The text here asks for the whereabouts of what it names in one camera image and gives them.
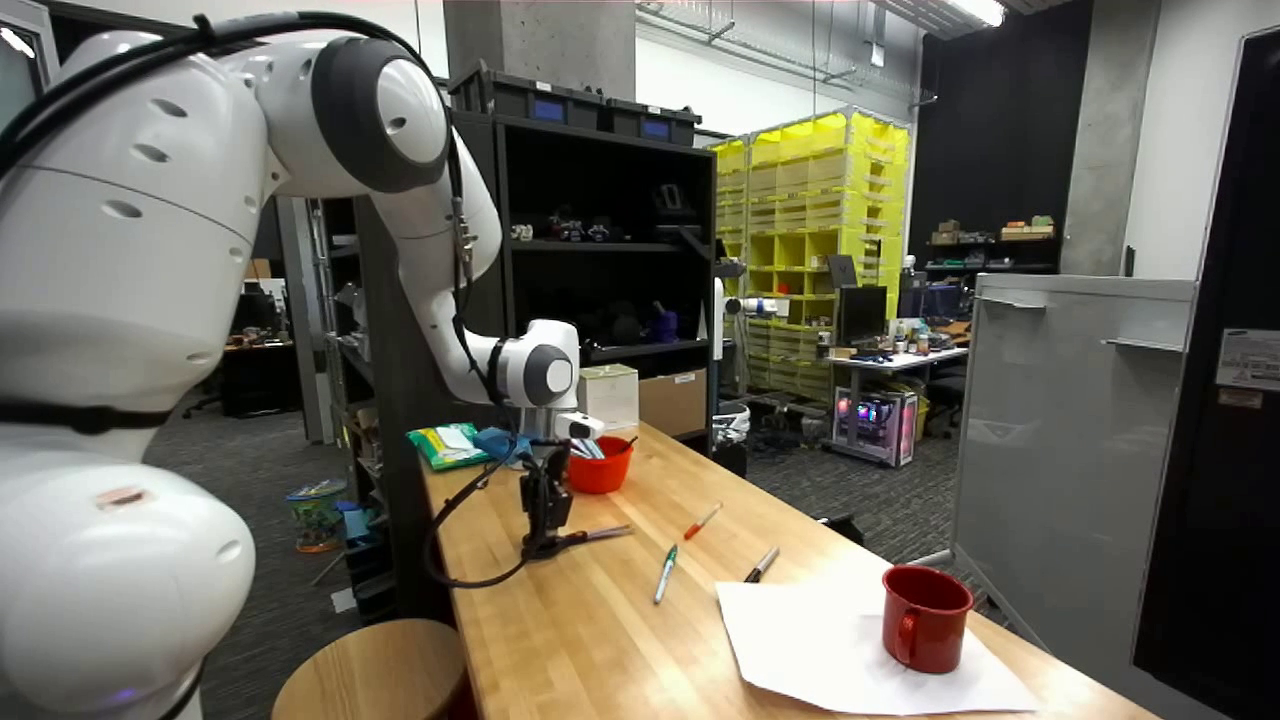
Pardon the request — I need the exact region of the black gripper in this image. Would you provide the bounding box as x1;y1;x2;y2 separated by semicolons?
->
522;442;572;561

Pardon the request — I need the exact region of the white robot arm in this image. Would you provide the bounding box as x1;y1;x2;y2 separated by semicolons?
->
0;12;579;720

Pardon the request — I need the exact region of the red bowl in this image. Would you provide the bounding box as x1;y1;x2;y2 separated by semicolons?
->
570;434;631;494

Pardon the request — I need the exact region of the green wipes package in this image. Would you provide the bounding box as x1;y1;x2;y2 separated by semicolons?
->
407;424;512;473

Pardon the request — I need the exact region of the white cylindrical cup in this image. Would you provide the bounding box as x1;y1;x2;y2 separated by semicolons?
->
579;364;640;434

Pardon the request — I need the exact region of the cardboard box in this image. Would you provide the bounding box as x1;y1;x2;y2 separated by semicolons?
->
640;371;706;434

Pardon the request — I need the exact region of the round wooden stool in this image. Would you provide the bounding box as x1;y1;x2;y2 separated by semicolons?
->
271;619;465;720

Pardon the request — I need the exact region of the black shelving unit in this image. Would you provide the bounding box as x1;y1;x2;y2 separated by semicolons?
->
453;66;717;440

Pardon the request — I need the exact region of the white paper sheet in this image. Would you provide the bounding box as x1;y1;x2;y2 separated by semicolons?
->
717;583;1036;717

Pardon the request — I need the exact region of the red mug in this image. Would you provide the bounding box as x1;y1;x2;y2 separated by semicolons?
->
882;565;974;675

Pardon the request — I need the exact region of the yellow storage rack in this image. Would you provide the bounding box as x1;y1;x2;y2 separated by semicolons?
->
712;112;914;404

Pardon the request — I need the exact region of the grey metal cabinet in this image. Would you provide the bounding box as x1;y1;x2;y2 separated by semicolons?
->
956;273;1191;675

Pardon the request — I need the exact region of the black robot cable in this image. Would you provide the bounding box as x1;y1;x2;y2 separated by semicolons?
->
422;77;564;592

